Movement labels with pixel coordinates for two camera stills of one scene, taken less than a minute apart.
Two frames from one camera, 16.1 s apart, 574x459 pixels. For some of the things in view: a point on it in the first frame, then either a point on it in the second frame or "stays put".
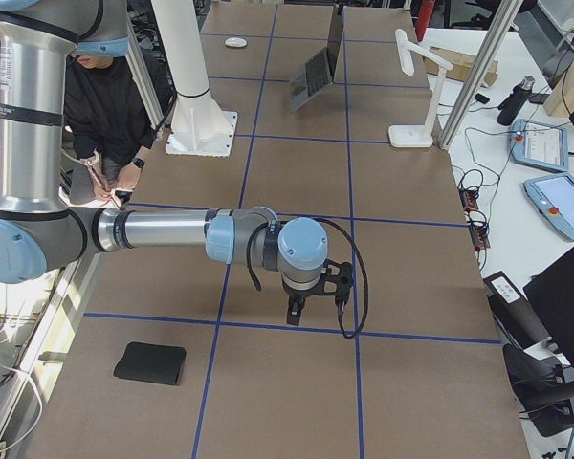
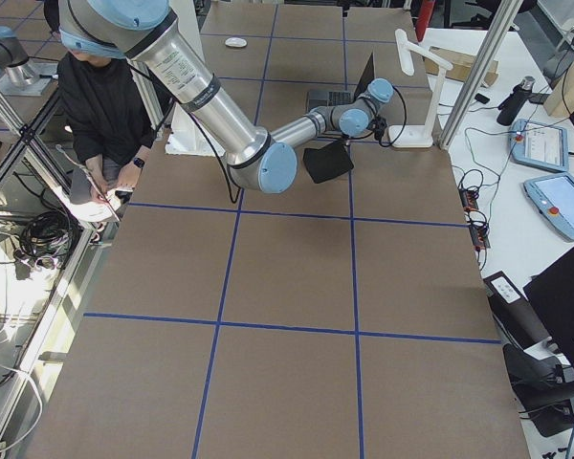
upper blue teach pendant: [539, 144] stays put
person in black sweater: [108, 122] stays put
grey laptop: [318, 75] -> [329, 98]
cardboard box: [462, 65] stays put
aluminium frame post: [502, 16] stays put
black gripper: [336, 279] -> [377, 124]
